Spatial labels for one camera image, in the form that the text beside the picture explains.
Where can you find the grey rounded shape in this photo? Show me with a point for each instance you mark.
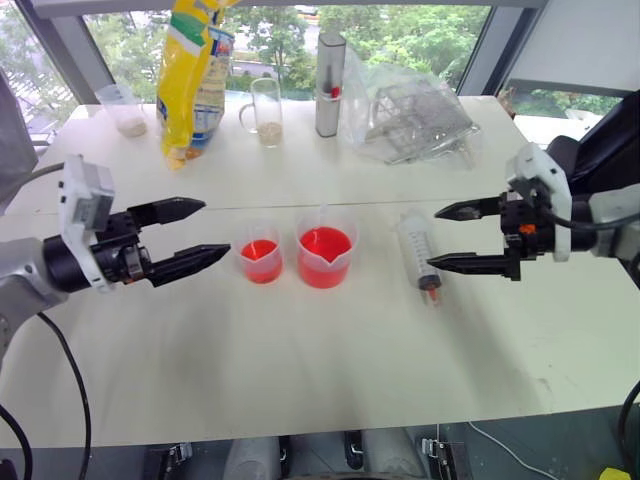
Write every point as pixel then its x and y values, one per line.
pixel 252 457

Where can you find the clear plastic syringe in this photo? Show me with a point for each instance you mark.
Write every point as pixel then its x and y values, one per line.
pixel 415 240

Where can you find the silver cylindrical canister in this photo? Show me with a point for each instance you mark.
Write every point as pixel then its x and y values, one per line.
pixel 330 100

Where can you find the plastic cup with grains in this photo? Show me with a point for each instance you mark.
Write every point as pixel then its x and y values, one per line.
pixel 127 117

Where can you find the yellow-green floor object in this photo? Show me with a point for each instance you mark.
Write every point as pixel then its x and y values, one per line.
pixel 614 474

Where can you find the glass mug with grains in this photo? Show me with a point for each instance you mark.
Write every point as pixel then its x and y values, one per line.
pixel 267 115

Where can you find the grey window frame post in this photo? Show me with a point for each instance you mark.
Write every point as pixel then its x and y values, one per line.
pixel 492 45
pixel 70 50

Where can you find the large beaker red liquid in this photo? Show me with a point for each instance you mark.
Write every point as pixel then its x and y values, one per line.
pixel 325 260

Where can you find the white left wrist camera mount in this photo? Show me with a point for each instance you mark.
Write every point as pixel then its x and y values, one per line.
pixel 82 197

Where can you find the black table clamp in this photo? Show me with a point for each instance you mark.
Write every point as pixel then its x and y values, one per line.
pixel 434 450
pixel 181 454

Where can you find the small beaker red liquid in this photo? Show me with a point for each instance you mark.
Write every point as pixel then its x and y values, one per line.
pixel 259 260

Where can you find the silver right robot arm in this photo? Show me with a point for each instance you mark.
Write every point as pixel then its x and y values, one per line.
pixel 612 222

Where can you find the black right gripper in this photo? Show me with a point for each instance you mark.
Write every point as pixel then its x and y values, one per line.
pixel 525 225

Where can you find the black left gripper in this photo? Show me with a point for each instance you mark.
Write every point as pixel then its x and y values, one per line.
pixel 120 250

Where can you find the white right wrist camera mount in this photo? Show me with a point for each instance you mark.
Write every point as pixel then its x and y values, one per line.
pixel 560 190

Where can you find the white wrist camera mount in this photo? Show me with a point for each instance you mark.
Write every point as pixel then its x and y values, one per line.
pixel 82 197
pixel 560 190

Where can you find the yellow snack bag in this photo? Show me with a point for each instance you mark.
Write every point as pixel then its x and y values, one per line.
pixel 187 85

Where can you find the clear plastic bag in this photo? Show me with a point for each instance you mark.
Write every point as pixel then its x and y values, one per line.
pixel 360 100

